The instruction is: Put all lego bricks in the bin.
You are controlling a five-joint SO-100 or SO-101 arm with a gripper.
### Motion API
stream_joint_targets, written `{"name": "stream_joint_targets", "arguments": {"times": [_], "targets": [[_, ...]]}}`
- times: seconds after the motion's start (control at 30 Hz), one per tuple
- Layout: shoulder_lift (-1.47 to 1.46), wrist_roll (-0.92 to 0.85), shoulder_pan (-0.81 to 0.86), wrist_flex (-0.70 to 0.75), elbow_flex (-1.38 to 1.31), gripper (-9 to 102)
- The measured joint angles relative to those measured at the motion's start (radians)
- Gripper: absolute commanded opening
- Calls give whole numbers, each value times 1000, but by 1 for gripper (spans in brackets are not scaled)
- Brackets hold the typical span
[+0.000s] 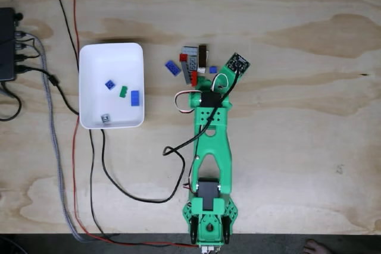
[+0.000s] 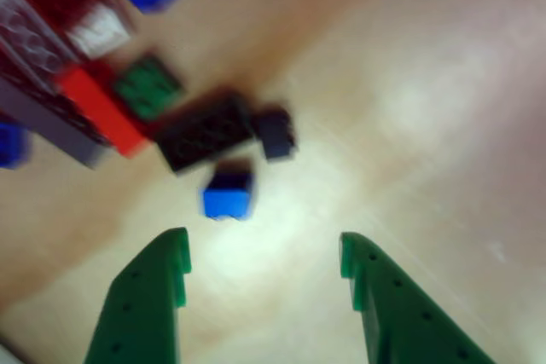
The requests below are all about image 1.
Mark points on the person's foot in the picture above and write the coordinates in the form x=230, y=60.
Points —
x=315, y=248

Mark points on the blue two-by-two brick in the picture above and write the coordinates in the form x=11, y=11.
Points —
x=213, y=70
x=110, y=84

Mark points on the red narrow lego brick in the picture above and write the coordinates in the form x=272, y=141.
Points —
x=194, y=79

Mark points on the black usb hub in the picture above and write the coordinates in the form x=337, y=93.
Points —
x=6, y=43

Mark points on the red two-by-two brick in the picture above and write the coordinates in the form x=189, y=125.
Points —
x=183, y=57

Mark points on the white long lego brick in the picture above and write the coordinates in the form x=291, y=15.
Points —
x=201, y=70

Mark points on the black camera circuit board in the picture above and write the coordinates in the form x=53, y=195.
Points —
x=237, y=63

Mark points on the blue two-by-four brick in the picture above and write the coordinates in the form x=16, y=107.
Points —
x=173, y=67
x=135, y=98

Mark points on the brown long lego brick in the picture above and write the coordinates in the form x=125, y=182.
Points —
x=202, y=56

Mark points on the green two-by-two brick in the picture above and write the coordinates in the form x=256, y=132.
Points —
x=201, y=80

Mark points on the black round connector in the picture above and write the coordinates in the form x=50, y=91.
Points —
x=18, y=16

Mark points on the green one-by-two brick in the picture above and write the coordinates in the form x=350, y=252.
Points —
x=122, y=92

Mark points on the dark grey long brick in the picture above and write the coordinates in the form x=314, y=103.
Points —
x=185, y=72

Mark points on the grey two-by-two brick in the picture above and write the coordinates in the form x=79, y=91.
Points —
x=105, y=118

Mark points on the white plastic bin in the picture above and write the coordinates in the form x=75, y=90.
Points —
x=98, y=66

